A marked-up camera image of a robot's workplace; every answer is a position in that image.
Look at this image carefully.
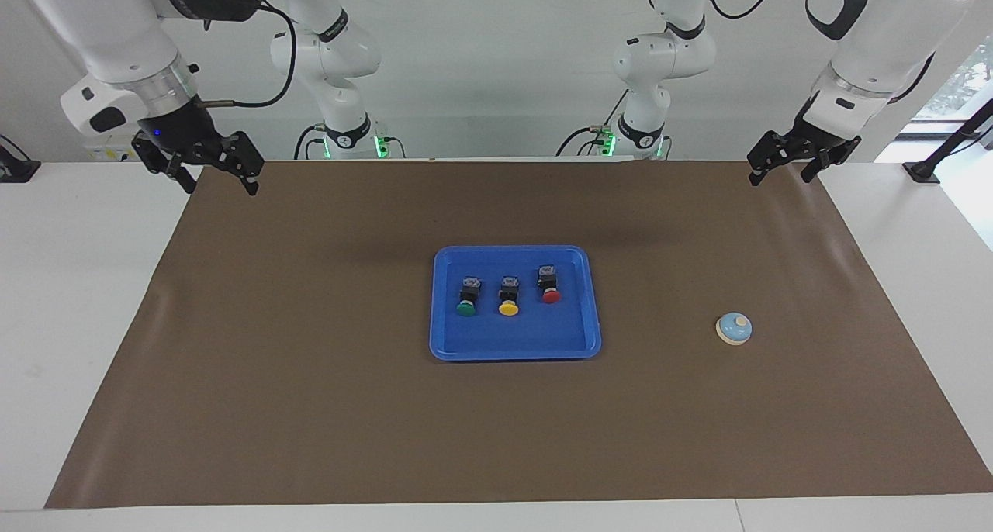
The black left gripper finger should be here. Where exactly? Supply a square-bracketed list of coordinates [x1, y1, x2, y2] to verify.
[801, 146, 835, 184]
[747, 131, 792, 186]

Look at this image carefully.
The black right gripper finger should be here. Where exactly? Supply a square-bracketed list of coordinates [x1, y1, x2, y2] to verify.
[132, 133, 199, 194]
[221, 131, 265, 195]

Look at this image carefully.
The red push button switch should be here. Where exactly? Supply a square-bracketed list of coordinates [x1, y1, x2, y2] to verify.
[536, 264, 562, 306]

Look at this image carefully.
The green push button switch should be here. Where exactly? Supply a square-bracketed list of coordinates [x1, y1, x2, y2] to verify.
[455, 277, 483, 318]

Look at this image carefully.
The yellow push button switch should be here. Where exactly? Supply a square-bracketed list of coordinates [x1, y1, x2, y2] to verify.
[497, 275, 523, 318]

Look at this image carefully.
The light blue desk bell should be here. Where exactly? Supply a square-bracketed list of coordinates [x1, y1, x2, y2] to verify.
[715, 313, 753, 347]

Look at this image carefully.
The blue plastic tray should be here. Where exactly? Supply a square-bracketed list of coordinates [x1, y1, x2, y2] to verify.
[429, 244, 603, 361]

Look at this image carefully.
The black angled stand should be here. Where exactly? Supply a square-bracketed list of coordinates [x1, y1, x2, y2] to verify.
[902, 98, 993, 185]

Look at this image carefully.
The black table clamp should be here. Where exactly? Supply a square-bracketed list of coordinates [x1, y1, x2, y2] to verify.
[0, 134, 42, 184]

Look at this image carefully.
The bright window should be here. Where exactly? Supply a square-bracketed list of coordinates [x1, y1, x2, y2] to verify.
[912, 40, 993, 126]

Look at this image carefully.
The brown table mat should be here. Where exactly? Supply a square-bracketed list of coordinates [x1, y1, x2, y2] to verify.
[44, 160, 993, 510]

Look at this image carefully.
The white wall outlet box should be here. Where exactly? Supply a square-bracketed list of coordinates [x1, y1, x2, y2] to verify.
[84, 140, 144, 163]

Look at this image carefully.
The black right base cable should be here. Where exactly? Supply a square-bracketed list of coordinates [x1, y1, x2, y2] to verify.
[293, 123, 327, 161]

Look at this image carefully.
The black base cable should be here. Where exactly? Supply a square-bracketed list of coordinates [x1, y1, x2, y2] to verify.
[293, 123, 327, 161]
[555, 90, 625, 157]

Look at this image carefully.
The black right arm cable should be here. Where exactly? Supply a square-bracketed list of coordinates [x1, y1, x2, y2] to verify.
[195, 0, 299, 111]

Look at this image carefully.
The black left base cable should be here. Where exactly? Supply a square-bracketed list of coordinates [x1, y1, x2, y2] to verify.
[555, 90, 625, 157]

